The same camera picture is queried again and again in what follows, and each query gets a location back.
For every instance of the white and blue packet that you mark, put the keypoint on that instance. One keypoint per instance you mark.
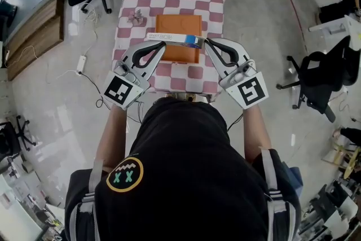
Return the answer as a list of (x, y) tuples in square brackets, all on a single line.
[(175, 38)]

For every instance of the orange wooden box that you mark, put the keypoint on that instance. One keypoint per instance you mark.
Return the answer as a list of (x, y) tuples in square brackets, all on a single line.
[(177, 24)]

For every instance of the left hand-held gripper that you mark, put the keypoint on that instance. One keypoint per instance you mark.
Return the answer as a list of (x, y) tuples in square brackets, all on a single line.
[(118, 91)]

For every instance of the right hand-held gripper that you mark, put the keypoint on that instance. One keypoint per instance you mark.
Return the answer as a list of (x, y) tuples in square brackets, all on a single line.
[(251, 91)]

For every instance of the white power strip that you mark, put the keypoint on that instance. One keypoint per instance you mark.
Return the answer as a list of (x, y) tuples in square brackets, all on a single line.
[(81, 65)]

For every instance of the wooden floor platform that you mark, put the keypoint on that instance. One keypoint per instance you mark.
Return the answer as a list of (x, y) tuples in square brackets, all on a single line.
[(34, 36)]

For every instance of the person's black t-shirt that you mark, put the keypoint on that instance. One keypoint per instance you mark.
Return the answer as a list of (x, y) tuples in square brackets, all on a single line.
[(183, 172)]

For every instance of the person's right forearm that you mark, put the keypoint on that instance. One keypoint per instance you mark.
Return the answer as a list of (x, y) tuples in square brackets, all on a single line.
[(256, 132)]

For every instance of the pink white checkered tablecloth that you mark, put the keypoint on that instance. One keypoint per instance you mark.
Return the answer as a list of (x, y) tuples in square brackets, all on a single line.
[(175, 0)]

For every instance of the small black swivel chair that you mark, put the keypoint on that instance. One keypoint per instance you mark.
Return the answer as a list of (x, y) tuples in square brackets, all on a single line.
[(9, 138)]

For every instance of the person's left shoe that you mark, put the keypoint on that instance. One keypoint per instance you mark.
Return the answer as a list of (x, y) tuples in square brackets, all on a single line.
[(170, 96)]

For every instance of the black office chair with armrests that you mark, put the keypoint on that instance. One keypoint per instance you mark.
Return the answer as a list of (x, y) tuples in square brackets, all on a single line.
[(321, 76)]

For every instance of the person's left forearm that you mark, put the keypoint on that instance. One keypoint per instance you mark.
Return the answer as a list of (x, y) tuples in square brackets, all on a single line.
[(111, 135)]

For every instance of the person's right shoe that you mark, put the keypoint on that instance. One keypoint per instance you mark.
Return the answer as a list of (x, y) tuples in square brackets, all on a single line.
[(188, 97)]

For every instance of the person's shoe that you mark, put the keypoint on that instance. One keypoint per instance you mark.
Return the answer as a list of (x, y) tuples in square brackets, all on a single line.
[(188, 97), (170, 96)]

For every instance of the wooden stool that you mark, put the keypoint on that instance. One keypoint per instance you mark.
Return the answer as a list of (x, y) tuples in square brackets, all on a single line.
[(342, 158)]

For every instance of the small grey crumpled object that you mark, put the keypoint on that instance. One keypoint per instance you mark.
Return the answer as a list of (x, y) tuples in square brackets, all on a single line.
[(136, 17)]

